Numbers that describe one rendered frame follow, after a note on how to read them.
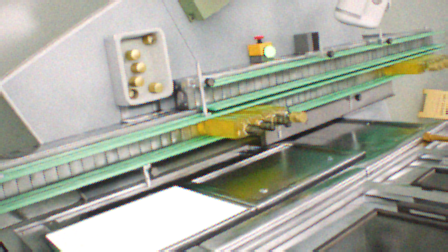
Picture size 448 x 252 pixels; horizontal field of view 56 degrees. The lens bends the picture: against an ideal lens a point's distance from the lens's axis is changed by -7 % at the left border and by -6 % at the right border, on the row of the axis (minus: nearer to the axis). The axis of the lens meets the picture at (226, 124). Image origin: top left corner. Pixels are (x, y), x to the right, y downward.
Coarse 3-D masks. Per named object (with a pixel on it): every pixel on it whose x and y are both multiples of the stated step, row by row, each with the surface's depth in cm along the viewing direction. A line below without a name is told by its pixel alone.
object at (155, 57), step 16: (128, 32) 133; (144, 32) 136; (160, 32) 140; (128, 48) 141; (144, 48) 145; (160, 48) 143; (128, 64) 141; (160, 64) 145; (144, 80) 146; (160, 80) 147; (128, 96) 134; (144, 96) 142; (160, 96) 142
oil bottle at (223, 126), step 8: (208, 120) 142; (216, 120) 139; (224, 120) 136; (232, 120) 133; (240, 120) 132; (248, 120) 133; (200, 128) 146; (208, 128) 142; (216, 128) 139; (224, 128) 136; (232, 128) 133; (240, 128) 131; (224, 136) 137; (232, 136) 134; (240, 136) 132
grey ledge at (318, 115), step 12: (384, 84) 219; (372, 96) 213; (384, 96) 220; (312, 108) 184; (324, 108) 189; (336, 108) 194; (348, 108) 200; (360, 108) 204; (312, 120) 184; (324, 120) 189; (264, 132) 167; (276, 132) 171; (288, 132) 175; (264, 144) 169
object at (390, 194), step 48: (240, 144) 176; (336, 144) 160; (384, 144) 150; (432, 144) 140; (144, 192) 139; (336, 192) 113; (384, 192) 109; (432, 192) 103; (0, 240) 113; (240, 240) 93; (288, 240) 97; (336, 240) 92; (384, 240) 89; (432, 240) 85
